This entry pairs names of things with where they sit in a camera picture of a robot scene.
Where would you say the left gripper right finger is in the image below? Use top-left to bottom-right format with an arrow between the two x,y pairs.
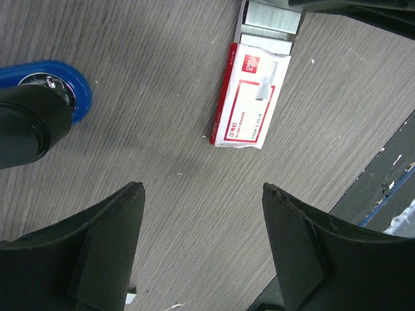
262,183 -> 414,310

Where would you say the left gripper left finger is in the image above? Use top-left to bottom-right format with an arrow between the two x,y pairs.
1,182 -> 145,310

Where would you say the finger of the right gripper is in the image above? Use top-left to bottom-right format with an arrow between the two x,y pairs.
288,0 -> 414,40

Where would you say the staple strip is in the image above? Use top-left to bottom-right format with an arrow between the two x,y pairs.
125,293 -> 137,305
244,1 -> 302,34
241,25 -> 289,41

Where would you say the red white staple box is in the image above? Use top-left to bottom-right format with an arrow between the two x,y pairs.
209,1 -> 303,149

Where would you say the blue black stapler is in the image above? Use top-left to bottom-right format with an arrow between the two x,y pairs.
1,60 -> 92,169

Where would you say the staple strip in box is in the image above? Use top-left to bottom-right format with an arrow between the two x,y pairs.
241,25 -> 289,41
244,1 -> 302,34

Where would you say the white slotted cable duct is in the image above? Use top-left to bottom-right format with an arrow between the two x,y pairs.
383,200 -> 415,238

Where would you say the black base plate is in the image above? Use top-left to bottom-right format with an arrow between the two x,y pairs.
329,113 -> 414,232

